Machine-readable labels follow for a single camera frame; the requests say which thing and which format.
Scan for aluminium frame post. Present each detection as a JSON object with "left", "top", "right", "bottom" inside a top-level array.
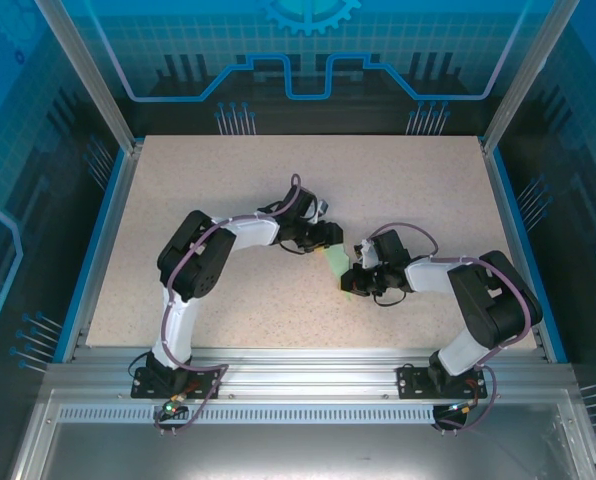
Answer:
[
  {"left": 33, "top": 0, "right": 145, "bottom": 154},
  {"left": 479, "top": 0, "right": 583, "bottom": 155}
]

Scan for light green paper sheet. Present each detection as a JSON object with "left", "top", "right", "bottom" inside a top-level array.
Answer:
[{"left": 318, "top": 243, "right": 354, "bottom": 302}]

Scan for silver sheet metal shelf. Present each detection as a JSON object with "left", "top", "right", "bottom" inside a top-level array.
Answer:
[{"left": 10, "top": 389, "right": 596, "bottom": 480}]

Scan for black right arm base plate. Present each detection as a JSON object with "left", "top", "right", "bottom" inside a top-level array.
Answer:
[{"left": 396, "top": 365, "right": 485, "bottom": 400}]

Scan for aluminium side rail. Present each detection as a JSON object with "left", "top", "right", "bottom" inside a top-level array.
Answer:
[
  {"left": 477, "top": 137, "right": 569, "bottom": 364},
  {"left": 60, "top": 142, "right": 147, "bottom": 364}
]

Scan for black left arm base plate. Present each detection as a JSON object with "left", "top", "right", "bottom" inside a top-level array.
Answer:
[{"left": 130, "top": 367, "right": 224, "bottom": 401}]

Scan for connector with green light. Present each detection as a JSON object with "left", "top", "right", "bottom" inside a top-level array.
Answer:
[
  {"left": 440, "top": 399, "right": 482, "bottom": 417},
  {"left": 160, "top": 396, "right": 188, "bottom": 419}
]

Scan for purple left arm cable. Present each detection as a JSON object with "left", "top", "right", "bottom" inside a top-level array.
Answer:
[{"left": 152, "top": 173, "right": 302, "bottom": 436}]

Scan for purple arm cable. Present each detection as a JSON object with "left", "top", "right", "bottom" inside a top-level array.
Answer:
[
  {"left": 152, "top": 173, "right": 302, "bottom": 436},
  {"left": 365, "top": 222, "right": 532, "bottom": 435}
]

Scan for slotted grey cable duct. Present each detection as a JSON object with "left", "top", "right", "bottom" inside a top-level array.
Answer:
[{"left": 57, "top": 405, "right": 437, "bottom": 426}]

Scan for aluminium mounting beam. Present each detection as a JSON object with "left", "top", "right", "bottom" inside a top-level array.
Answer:
[{"left": 45, "top": 347, "right": 577, "bottom": 404}]

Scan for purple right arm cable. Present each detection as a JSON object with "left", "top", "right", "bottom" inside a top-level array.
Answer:
[{"left": 365, "top": 222, "right": 532, "bottom": 435}]

